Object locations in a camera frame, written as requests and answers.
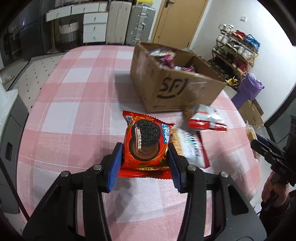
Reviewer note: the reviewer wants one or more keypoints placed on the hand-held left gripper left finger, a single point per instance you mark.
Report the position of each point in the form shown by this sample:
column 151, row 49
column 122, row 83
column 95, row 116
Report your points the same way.
column 115, row 166

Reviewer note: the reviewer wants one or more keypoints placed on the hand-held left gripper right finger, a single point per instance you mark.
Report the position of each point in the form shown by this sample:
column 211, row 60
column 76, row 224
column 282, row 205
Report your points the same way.
column 176, row 166

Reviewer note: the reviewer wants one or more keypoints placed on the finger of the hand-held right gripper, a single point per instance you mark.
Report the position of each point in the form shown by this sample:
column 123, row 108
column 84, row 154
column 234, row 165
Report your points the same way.
column 268, row 143
column 262, row 151

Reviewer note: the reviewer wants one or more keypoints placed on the clear bread packet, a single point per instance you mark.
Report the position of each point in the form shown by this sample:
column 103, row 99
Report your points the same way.
column 251, row 134

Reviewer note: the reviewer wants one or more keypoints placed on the clear cracker packet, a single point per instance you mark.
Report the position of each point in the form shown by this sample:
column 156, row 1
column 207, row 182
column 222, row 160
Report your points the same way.
column 192, row 148

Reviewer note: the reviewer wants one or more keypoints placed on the red cookie packet brown cream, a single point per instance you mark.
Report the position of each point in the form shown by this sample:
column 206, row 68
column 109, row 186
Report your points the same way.
column 143, row 139

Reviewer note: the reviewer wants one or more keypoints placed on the red and white snack packet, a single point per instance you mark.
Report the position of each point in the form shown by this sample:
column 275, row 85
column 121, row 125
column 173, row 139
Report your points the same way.
column 208, row 118

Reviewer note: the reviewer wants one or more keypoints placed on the brown cardboard box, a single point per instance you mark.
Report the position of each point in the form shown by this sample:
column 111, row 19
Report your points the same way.
column 173, row 92

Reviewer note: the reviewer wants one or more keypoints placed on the purple candy bag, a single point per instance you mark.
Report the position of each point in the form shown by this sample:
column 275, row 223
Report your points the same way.
column 166, row 56

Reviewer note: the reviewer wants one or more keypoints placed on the person's right forearm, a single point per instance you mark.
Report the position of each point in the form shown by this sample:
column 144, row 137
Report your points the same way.
column 277, row 222

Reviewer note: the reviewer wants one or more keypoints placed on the person's right hand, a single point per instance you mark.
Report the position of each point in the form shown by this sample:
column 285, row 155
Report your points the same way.
column 270, row 192

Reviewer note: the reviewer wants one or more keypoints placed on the open cardboard box on floor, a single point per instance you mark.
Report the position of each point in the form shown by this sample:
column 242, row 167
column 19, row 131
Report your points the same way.
column 251, row 113

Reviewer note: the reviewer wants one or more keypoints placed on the pink plaid tablecloth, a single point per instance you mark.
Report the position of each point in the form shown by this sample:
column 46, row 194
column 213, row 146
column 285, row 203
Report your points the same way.
column 81, row 104

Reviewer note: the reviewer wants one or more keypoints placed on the metal shoe rack with shoes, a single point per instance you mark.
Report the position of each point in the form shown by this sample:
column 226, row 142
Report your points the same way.
column 235, row 51

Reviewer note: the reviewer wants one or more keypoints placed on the white floor appliance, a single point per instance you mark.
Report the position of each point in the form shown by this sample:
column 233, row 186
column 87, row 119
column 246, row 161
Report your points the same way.
column 11, row 143

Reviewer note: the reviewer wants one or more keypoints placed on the grey dotted floor mat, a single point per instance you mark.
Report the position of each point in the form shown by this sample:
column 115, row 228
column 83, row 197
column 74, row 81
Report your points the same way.
column 34, row 69

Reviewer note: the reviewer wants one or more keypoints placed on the white slatted basket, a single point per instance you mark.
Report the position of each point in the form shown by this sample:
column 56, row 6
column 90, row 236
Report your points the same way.
column 68, row 32

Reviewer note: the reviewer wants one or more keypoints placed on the silver suitcase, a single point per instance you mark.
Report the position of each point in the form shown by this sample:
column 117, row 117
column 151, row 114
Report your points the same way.
column 140, row 25

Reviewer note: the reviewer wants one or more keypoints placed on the beige suitcase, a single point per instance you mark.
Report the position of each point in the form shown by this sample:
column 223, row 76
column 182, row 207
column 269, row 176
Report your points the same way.
column 119, row 23

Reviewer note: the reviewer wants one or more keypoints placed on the white desk with drawers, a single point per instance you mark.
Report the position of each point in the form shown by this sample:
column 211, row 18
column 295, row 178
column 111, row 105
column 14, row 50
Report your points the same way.
column 92, row 23

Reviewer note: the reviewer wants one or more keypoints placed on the wooden door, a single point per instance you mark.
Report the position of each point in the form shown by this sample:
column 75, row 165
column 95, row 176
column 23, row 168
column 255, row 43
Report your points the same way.
column 178, row 20

